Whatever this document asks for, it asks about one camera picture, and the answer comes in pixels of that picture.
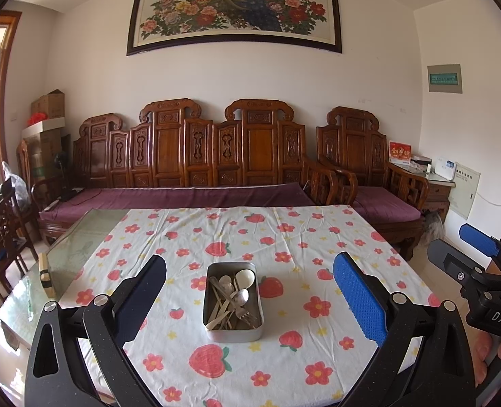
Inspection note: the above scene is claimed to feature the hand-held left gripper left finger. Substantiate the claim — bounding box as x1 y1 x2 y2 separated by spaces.
23 254 167 407

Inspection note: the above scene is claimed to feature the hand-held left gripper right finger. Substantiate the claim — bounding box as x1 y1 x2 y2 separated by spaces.
333 252 476 407

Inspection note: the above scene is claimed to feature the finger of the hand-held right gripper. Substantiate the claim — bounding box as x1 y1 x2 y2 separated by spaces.
428 239 487 285
459 222 501 272

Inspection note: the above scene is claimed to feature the small metal spoon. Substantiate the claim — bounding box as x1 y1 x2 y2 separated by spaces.
219 275 234 306

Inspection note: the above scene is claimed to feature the large metal serving spoon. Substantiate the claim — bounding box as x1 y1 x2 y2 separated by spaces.
210 288 250 327

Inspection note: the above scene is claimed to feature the rectangular metal tray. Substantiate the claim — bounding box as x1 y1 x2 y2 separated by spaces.
202 262 265 343

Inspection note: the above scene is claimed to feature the person's right hand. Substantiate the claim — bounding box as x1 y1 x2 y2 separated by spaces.
473 330 501 386

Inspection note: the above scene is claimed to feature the white printed panel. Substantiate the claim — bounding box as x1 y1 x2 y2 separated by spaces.
448 162 481 221

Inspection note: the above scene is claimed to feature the wooden side table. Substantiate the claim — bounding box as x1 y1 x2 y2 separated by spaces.
388 161 457 225

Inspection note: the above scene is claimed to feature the white desk phone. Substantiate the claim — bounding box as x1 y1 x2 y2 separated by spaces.
433 158 457 181

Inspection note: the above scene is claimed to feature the purple armchair cushion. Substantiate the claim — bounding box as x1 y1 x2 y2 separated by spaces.
352 187 422 223

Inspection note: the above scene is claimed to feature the wooden block with black band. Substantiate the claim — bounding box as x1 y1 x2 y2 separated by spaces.
37 252 56 299

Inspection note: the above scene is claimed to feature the purple sofa cushion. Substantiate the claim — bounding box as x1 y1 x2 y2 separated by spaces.
38 183 317 221

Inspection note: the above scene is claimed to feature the floral strawberry tablecloth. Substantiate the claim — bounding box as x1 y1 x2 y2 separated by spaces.
57 206 442 407

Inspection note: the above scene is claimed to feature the black desk fan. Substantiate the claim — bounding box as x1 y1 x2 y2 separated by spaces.
53 153 79 202

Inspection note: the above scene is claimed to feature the wooden dining chair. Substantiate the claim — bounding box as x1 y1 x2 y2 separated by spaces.
0 187 39 306

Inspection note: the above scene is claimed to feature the clear plastic bag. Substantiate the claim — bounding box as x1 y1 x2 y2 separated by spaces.
1 161 33 210

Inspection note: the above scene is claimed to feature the long carved wooden sofa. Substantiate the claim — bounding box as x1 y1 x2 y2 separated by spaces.
30 98 359 247

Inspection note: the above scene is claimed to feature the flat white box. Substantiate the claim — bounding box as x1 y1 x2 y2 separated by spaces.
20 118 67 138

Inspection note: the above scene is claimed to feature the framed peacock flower painting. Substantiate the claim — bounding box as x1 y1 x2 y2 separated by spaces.
126 0 343 57

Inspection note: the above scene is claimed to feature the white wall cable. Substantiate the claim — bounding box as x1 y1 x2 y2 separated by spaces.
475 192 501 208

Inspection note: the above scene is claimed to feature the grey wall electrical box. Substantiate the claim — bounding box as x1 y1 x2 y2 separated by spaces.
427 63 463 95

